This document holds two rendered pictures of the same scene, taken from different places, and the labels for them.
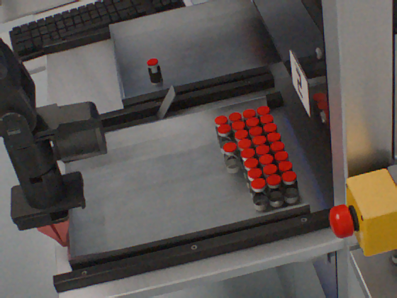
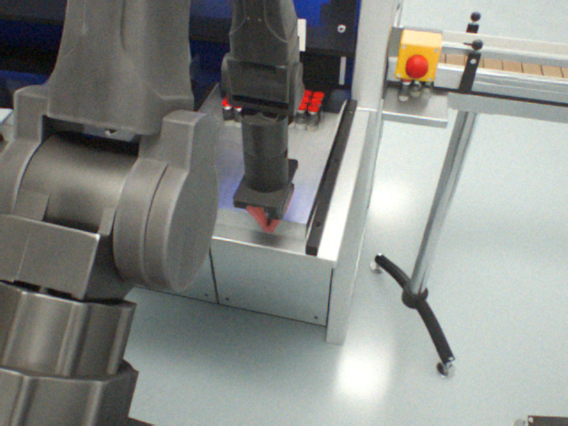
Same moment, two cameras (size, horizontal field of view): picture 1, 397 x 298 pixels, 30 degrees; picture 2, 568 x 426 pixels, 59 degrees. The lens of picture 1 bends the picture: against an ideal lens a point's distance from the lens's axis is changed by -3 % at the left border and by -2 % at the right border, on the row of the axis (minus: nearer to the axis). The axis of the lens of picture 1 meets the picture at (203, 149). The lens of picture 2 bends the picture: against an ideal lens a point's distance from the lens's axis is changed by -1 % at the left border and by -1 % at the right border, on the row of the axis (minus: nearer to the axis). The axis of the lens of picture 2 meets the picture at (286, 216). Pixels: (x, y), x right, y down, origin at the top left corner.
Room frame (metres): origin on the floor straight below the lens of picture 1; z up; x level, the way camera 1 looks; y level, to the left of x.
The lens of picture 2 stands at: (0.59, 0.70, 1.43)
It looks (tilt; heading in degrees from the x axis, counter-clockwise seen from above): 45 degrees down; 287
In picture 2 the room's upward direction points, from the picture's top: straight up
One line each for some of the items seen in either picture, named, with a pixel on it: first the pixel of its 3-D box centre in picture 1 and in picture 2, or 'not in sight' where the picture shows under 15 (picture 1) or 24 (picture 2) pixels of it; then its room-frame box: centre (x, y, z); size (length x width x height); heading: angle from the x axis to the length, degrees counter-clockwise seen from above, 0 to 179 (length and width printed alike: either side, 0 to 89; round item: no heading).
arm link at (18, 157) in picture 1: (34, 148); (265, 126); (0.77, 0.21, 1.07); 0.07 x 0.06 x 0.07; 93
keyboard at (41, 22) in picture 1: (95, 18); not in sight; (1.53, 0.18, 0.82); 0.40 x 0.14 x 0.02; 101
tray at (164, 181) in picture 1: (176, 179); (255, 150); (0.85, 0.05, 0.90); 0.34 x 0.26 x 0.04; 93
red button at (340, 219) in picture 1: (346, 220); (416, 66); (0.61, -0.15, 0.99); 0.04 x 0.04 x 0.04; 3
